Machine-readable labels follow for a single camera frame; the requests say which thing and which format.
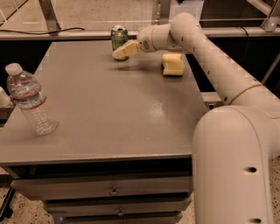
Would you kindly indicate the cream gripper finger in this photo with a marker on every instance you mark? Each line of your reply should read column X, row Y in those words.
column 128, row 49

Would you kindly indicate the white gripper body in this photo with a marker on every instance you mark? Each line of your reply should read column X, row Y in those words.
column 144, row 39

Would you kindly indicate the green soda can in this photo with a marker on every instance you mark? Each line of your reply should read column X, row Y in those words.
column 119, row 36

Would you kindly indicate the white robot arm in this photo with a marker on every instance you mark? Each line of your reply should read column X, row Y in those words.
column 232, row 144

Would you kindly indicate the clear plastic water bottle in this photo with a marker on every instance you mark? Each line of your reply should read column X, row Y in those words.
column 28, row 94

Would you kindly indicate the yellow sponge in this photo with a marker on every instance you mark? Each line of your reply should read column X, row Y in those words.
column 172, row 64

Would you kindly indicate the grey drawer cabinet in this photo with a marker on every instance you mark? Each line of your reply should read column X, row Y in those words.
column 116, row 119

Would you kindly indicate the white object at left edge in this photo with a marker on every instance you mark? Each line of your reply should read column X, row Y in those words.
column 4, row 98

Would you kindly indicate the top grey drawer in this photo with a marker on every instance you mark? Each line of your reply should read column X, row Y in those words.
column 90, row 187

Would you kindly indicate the grey drawer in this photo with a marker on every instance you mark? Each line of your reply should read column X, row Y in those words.
column 118, row 206
column 90, row 187
column 136, row 218

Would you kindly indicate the middle grey drawer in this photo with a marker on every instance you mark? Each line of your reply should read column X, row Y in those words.
column 118, row 206

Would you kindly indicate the bottom grey drawer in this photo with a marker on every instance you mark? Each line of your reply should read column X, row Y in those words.
column 136, row 218

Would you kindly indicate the grey metal frame rail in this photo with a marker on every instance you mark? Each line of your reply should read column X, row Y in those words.
column 93, row 19

